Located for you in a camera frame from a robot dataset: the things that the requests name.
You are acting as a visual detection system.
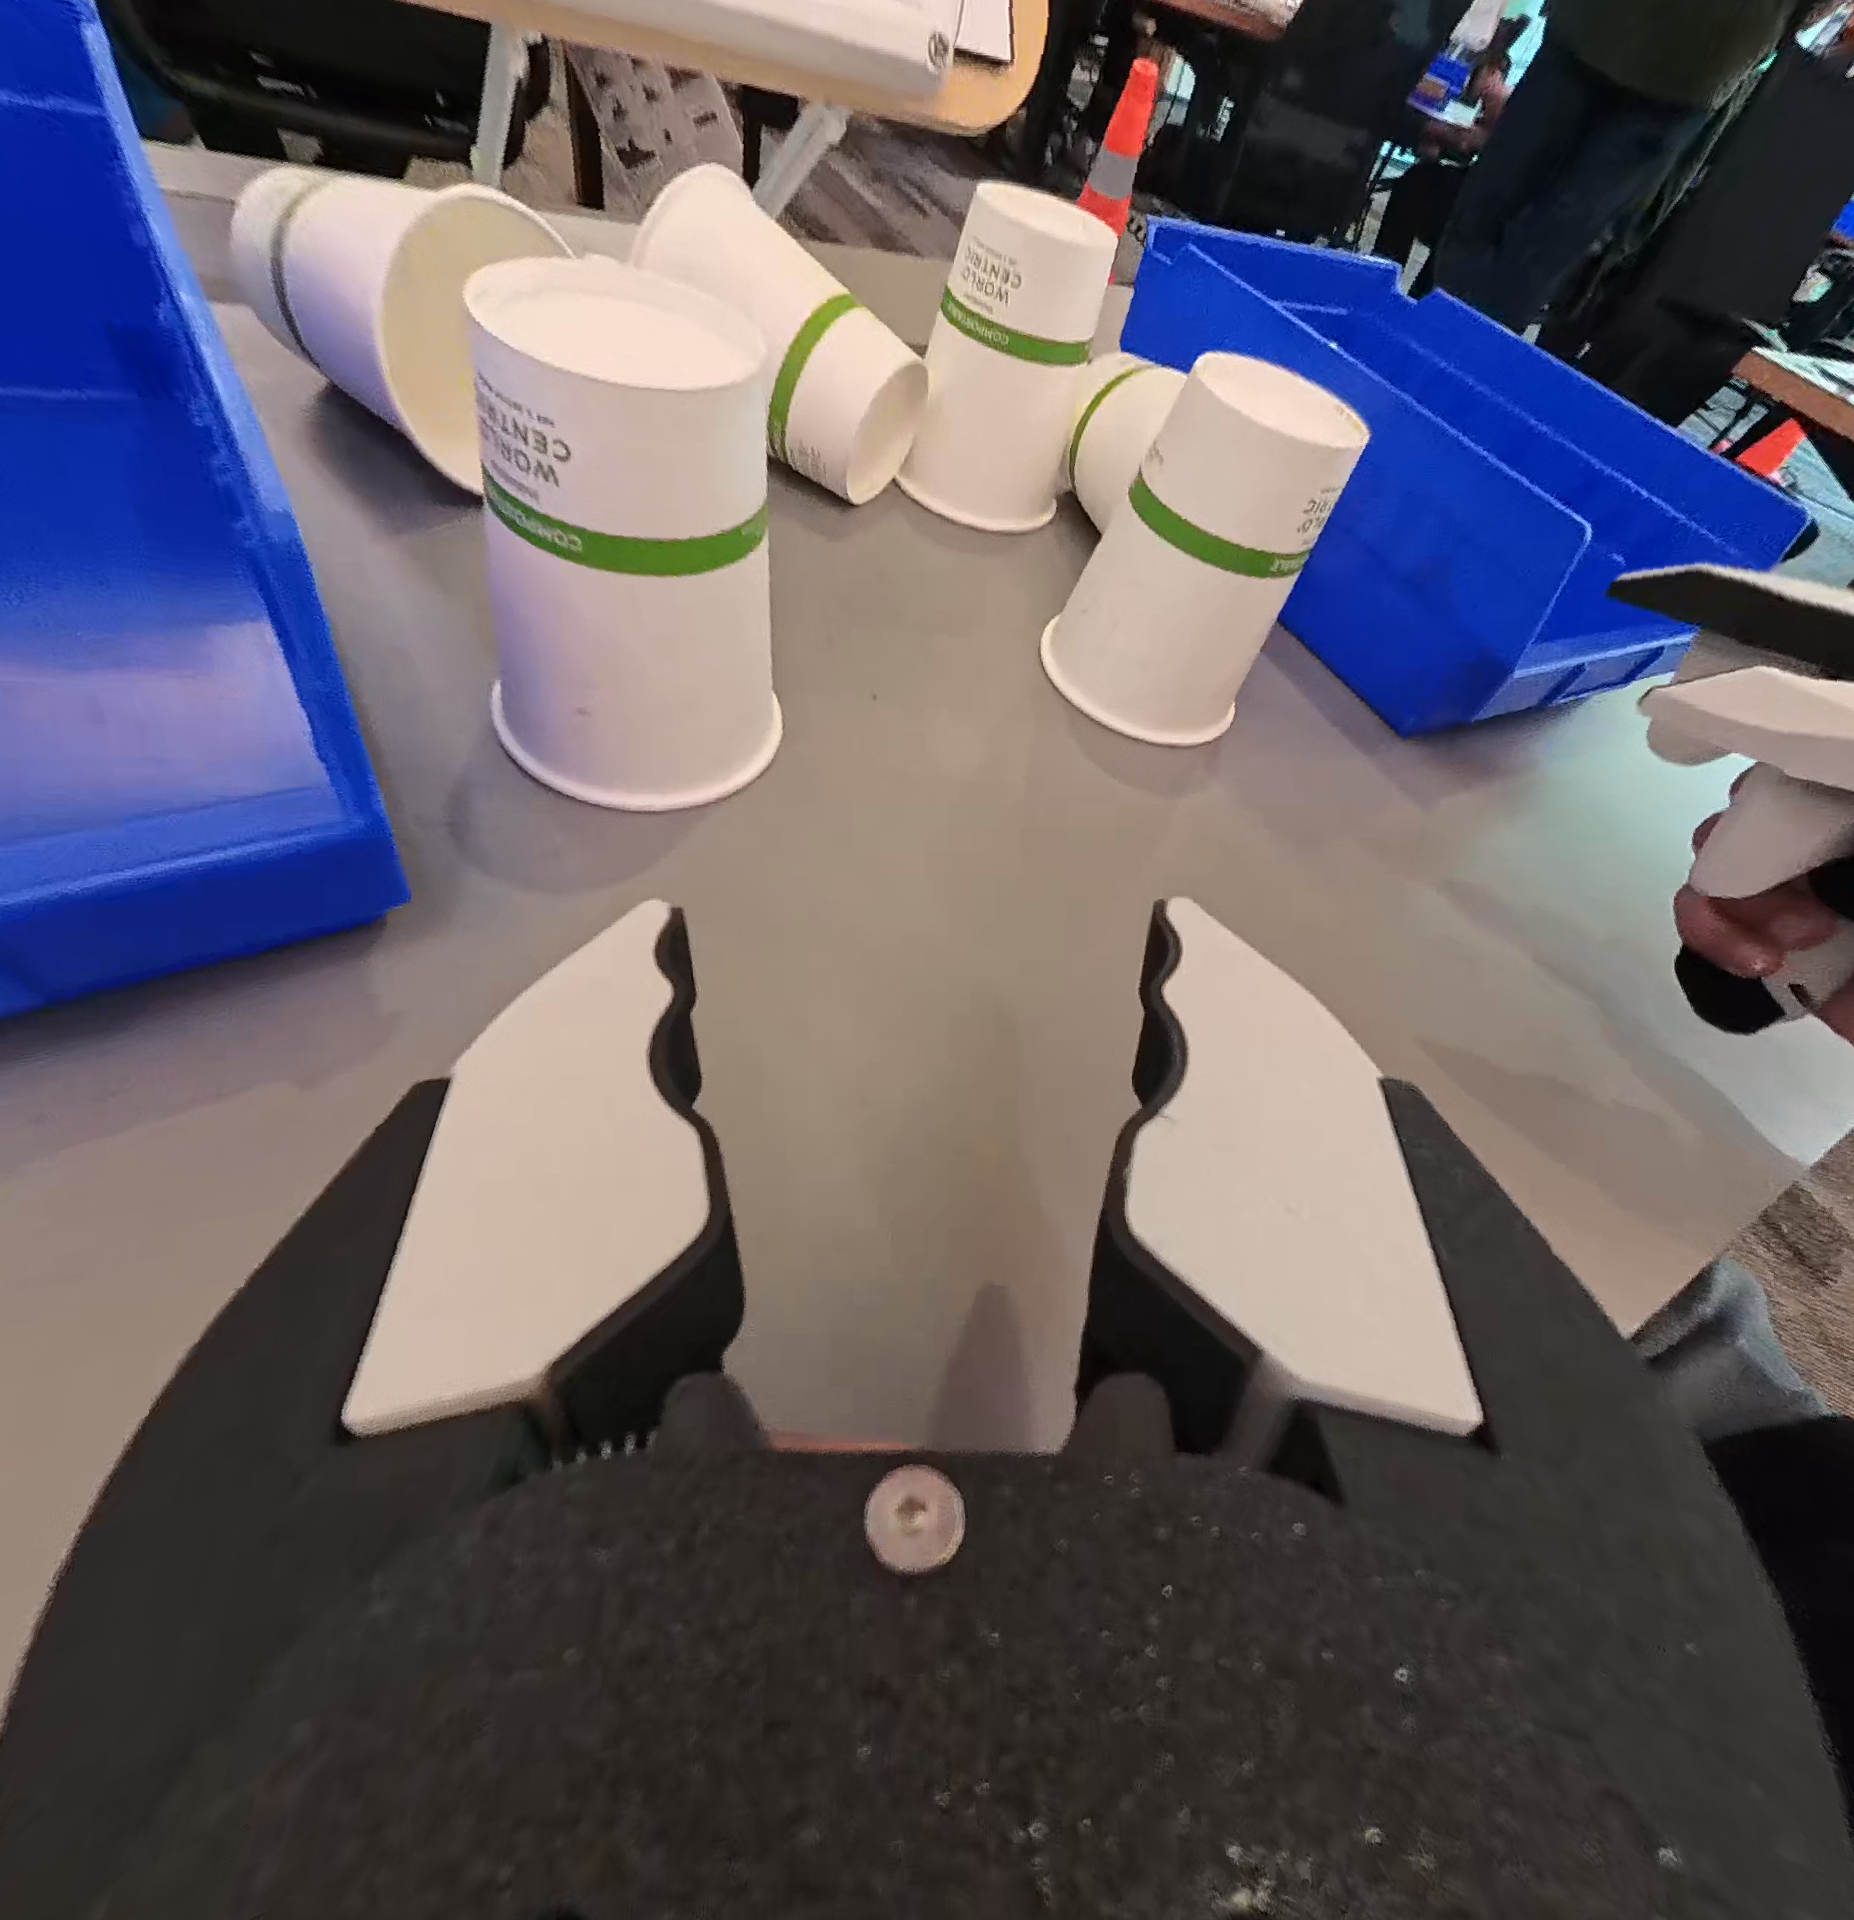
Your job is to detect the white paper cup green band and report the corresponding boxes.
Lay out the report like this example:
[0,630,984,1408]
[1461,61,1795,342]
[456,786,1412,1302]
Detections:
[894,179,1124,538]
[627,160,931,506]
[1067,351,1191,535]
[1039,351,1376,752]
[461,257,786,812]
[228,162,580,498]

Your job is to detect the white board stand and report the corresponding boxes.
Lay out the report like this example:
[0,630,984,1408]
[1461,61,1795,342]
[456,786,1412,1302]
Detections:
[470,30,856,224]

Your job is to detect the wooden instruction board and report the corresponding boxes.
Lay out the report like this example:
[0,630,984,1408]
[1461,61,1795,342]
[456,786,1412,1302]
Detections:
[432,0,1051,140]

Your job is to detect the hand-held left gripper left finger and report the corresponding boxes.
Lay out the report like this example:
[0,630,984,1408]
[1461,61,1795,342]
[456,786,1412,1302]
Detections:
[343,900,746,1450]

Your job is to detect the black office chair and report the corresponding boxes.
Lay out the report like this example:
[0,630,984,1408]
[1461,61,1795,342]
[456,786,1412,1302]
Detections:
[1167,46,1416,250]
[95,0,557,187]

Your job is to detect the printed paper sheet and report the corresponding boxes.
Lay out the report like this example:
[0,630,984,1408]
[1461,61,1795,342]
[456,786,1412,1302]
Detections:
[567,46,747,210]

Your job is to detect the wooden desk black legs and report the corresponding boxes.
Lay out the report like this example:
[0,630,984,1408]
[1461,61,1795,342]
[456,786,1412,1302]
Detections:
[1734,344,1854,459]

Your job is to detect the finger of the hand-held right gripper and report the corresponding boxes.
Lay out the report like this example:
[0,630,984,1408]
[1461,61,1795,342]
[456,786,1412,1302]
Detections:
[1637,669,1854,900]
[1610,563,1854,690]

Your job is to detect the blue plastic bin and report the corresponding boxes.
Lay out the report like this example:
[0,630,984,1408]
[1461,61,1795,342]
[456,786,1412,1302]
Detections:
[0,0,416,1033]
[1117,214,1817,738]

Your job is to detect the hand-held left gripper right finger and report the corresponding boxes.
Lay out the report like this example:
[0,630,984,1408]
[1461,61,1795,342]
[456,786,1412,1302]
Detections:
[1081,896,1484,1465]

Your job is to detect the person's right hand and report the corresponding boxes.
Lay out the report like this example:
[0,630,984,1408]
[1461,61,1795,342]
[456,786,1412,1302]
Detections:
[1673,876,1847,982]

